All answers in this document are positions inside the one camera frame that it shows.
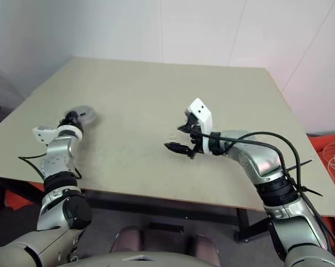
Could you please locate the white cord bundle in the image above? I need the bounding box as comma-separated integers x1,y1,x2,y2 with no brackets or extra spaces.
322,143,335,201

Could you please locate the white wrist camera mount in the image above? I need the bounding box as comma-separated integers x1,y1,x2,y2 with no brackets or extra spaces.
184,98,214,155
32,124,83,145

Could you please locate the red cloth under table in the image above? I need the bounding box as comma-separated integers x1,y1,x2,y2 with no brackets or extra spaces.
3,190,45,212

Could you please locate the grey robot torso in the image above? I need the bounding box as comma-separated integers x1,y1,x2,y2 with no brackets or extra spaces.
58,250,221,267

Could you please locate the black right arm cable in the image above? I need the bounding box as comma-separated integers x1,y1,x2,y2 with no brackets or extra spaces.
199,132,335,262

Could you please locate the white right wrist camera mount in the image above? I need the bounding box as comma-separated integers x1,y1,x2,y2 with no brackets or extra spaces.
184,98,214,155

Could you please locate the red cloth heap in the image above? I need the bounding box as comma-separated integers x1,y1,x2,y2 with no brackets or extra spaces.
308,133,335,251

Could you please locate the dark maroon rounded shape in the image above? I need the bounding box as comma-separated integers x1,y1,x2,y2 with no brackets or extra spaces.
110,225,145,254
188,234,221,266

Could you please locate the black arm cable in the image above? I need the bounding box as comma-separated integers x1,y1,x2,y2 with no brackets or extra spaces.
18,154,82,180
199,132,335,262

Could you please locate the black metal table frame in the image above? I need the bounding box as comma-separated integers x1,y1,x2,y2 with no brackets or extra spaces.
0,177,273,243

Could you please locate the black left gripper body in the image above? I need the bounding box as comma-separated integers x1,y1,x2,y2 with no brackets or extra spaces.
58,115,82,130

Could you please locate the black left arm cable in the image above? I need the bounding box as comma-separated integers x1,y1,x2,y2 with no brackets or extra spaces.
18,154,82,180

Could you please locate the small black waist bracket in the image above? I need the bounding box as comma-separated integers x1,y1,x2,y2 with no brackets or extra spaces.
69,246,81,263

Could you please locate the round hinged motor lid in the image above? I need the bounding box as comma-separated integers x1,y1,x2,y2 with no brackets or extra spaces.
68,105,98,123

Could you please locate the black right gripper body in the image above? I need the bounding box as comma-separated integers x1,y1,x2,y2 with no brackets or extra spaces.
184,111,205,160

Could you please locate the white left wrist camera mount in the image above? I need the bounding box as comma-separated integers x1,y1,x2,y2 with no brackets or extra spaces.
32,124,83,145

